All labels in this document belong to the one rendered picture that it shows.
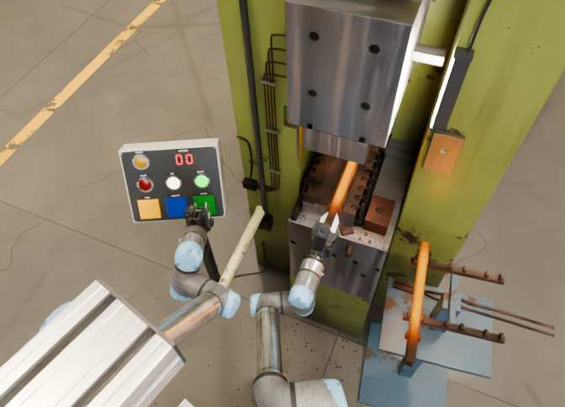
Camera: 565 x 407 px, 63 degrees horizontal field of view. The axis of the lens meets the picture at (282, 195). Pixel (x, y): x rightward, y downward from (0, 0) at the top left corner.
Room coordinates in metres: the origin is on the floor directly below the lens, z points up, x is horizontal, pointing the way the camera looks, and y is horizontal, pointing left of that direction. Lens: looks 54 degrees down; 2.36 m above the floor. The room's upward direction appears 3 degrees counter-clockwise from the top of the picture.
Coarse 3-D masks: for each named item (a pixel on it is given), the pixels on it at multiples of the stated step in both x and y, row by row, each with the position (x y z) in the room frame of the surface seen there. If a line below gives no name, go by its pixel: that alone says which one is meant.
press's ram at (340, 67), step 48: (288, 0) 0.99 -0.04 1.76; (336, 0) 0.98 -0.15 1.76; (384, 0) 0.97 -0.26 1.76; (288, 48) 0.99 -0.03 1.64; (336, 48) 0.94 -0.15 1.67; (384, 48) 0.89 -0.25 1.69; (432, 48) 1.05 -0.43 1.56; (288, 96) 0.99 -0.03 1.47; (336, 96) 0.93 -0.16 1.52; (384, 96) 0.88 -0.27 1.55; (384, 144) 0.87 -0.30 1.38
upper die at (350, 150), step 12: (312, 132) 0.96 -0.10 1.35; (324, 132) 0.94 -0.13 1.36; (312, 144) 0.96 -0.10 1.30; (324, 144) 0.94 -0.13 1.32; (336, 144) 0.93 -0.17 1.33; (348, 144) 0.91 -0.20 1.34; (360, 144) 0.90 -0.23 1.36; (336, 156) 0.92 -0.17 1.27; (348, 156) 0.91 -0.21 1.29; (360, 156) 0.89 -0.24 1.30
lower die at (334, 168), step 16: (320, 160) 1.16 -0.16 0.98; (336, 160) 1.15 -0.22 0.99; (320, 176) 1.08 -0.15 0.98; (336, 176) 1.07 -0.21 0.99; (352, 176) 1.06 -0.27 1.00; (368, 176) 1.06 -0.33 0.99; (320, 192) 1.00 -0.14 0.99; (352, 192) 0.99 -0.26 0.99; (304, 208) 0.96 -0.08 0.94; (320, 208) 0.94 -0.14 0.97; (352, 208) 0.92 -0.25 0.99; (352, 224) 0.89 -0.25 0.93
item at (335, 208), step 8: (352, 168) 1.09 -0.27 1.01; (344, 176) 1.05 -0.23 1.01; (344, 184) 1.01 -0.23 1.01; (336, 192) 0.98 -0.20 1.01; (344, 192) 0.98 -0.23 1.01; (336, 200) 0.94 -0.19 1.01; (328, 208) 0.92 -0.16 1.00; (336, 208) 0.91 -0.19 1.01; (328, 216) 0.88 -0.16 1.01; (328, 224) 0.84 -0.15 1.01
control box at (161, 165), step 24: (144, 144) 1.11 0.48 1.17; (168, 144) 1.10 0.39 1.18; (192, 144) 1.08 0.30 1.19; (216, 144) 1.07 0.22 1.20; (144, 168) 1.02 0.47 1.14; (168, 168) 1.03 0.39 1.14; (192, 168) 1.02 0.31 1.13; (216, 168) 1.02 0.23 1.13; (144, 192) 0.98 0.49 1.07; (168, 192) 0.98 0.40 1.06; (192, 192) 0.98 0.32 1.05; (216, 192) 0.98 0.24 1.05; (216, 216) 0.93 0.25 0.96
